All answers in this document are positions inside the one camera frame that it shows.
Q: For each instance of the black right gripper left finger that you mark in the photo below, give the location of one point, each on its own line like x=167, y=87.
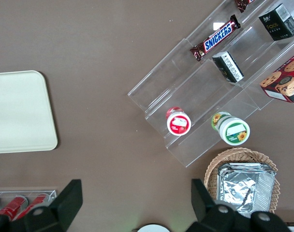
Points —
x=69, y=203

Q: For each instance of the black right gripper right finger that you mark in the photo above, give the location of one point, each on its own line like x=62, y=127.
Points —
x=205, y=207

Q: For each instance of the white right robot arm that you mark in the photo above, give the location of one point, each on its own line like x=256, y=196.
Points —
x=153, y=229

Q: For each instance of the light tan wicker basket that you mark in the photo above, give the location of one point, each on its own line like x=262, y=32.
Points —
x=212, y=169

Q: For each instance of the beige rectangular tray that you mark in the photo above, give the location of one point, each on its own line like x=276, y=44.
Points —
x=21, y=111

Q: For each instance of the clear acrylic bottle rack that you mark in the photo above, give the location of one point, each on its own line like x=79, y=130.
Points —
x=52, y=193

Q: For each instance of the red cola bottle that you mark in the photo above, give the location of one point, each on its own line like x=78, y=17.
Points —
x=12, y=206
x=33, y=204

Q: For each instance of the stacked aluminium foil containers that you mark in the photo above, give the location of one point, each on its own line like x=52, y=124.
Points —
x=243, y=188

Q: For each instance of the green lidded yogurt cup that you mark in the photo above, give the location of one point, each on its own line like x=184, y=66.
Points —
x=234, y=130

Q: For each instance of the red lidded yogurt cup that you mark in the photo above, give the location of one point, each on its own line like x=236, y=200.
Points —
x=179, y=123

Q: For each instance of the clear acrylic step shelf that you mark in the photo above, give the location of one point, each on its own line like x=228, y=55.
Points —
x=205, y=101

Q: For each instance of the small black carton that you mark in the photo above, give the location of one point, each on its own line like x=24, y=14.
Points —
x=278, y=23
x=229, y=67

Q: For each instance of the red chocolate cookie box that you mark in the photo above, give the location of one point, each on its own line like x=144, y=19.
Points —
x=286, y=79

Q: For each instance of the Snickers chocolate bar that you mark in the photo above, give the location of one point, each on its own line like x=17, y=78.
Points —
x=217, y=38
x=242, y=4

